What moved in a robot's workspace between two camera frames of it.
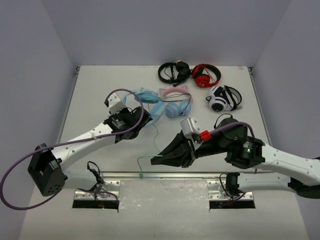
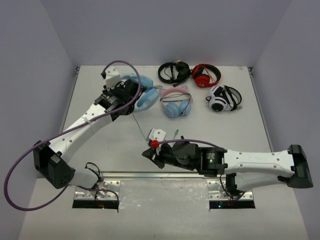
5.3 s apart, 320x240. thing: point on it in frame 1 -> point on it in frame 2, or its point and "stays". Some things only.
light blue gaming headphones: (147, 96) -> (147, 98)
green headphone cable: (141, 175) -> (152, 86)
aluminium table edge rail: (157, 175) stays
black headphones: (183, 71) stays
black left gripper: (139, 116) -> (132, 86)
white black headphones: (222, 98) stays
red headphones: (202, 80) stays
